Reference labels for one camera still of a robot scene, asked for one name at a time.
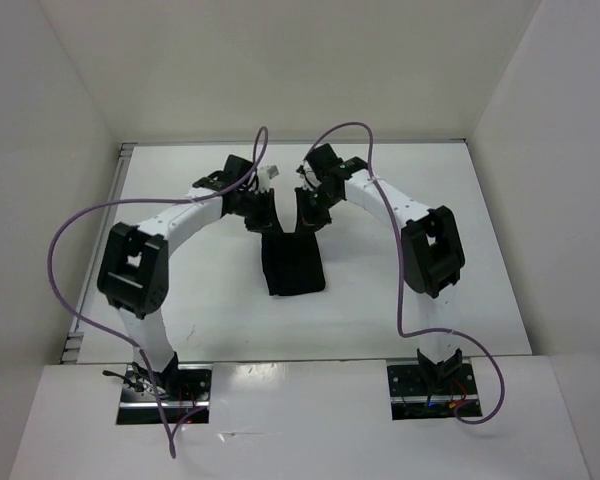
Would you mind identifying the black skirt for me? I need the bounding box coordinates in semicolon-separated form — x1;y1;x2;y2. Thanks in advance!
261;232;326;297

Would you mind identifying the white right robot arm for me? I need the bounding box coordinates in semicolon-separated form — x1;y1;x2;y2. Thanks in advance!
295;144;465;396

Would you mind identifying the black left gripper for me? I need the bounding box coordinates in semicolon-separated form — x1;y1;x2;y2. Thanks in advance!
234;187;283;237

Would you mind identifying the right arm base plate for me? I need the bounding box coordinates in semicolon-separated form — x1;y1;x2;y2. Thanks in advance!
386;360;482;421

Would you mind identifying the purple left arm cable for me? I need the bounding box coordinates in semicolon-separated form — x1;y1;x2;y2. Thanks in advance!
46;125;270;459

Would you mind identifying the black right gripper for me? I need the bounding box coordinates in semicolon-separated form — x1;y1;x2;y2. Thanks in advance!
293;185;341;240

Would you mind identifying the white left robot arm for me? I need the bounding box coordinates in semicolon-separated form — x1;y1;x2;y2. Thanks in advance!
97;155;281;400

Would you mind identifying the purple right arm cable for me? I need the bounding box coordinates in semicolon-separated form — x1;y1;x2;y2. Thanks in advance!
304;121;505;425

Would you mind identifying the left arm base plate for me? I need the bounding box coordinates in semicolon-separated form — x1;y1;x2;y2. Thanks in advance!
116;364;212;426

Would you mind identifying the aluminium table frame rail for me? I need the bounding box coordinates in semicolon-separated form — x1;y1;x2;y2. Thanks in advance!
78;142;532;364

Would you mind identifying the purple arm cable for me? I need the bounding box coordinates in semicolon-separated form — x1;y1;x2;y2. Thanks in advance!
46;125;270;459
304;121;505;425

